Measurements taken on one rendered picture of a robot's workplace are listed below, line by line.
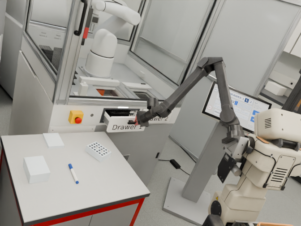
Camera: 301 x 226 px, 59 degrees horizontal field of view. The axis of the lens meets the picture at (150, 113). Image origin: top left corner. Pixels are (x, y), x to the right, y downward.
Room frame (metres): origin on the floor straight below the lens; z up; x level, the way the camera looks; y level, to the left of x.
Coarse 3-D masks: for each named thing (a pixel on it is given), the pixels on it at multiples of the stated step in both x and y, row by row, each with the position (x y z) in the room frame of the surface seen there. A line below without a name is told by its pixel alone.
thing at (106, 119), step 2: (132, 110) 1.74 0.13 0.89; (134, 112) 1.72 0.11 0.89; (104, 114) 1.55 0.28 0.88; (106, 114) 1.54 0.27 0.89; (134, 114) 1.71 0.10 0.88; (104, 116) 1.54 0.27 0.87; (106, 116) 1.53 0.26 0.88; (108, 116) 1.52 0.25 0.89; (104, 118) 1.54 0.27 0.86; (106, 118) 1.52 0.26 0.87; (108, 118) 1.51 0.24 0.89; (104, 120) 1.53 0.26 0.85; (106, 120) 1.52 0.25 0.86; (108, 120) 1.50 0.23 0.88; (104, 122) 1.53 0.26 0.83; (106, 122) 1.51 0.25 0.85; (108, 122) 1.49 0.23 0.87; (106, 124) 1.51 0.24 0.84
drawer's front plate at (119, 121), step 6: (114, 120) 1.47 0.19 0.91; (120, 120) 1.50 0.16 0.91; (126, 120) 1.53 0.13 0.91; (108, 126) 1.46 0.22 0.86; (114, 126) 1.48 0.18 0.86; (120, 126) 1.51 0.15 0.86; (126, 126) 1.54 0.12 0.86; (132, 126) 1.57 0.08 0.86; (138, 126) 1.61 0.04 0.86; (144, 126) 1.64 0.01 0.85
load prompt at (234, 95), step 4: (232, 92) 2.19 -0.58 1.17; (232, 96) 2.17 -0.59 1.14; (236, 96) 2.17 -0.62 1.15; (240, 96) 2.18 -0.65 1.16; (244, 96) 2.19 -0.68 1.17; (240, 100) 2.16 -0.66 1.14; (244, 100) 2.16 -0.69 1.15; (248, 100) 2.17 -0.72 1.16; (252, 100) 2.18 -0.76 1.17; (252, 104) 2.15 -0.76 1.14
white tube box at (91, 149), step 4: (92, 144) 1.30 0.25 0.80; (96, 144) 1.31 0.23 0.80; (100, 144) 1.33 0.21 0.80; (88, 148) 1.26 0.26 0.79; (92, 148) 1.26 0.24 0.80; (100, 148) 1.29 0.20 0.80; (104, 148) 1.31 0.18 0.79; (88, 152) 1.26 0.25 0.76; (92, 152) 1.25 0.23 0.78; (96, 152) 1.24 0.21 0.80; (100, 152) 1.25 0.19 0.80; (104, 152) 1.27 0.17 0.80; (108, 152) 1.28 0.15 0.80; (96, 156) 1.24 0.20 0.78; (100, 156) 1.23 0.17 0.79; (104, 156) 1.24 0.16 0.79; (108, 156) 1.28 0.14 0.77; (100, 160) 1.22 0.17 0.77
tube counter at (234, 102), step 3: (231, 99) 2.15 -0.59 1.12; (234, 102) 2.14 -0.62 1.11; (237, 102) 2.14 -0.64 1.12; (240, 102) 2.15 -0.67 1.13; (237, 105) 2.12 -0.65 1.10; (240, 105) 2.13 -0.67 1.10; (243, 105) 2.13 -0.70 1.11; (246, 105) 2.14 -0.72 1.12; (243, 108) 2.12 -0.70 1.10; (246, 108) 2.12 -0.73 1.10; (249, 108) 2.13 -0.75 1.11
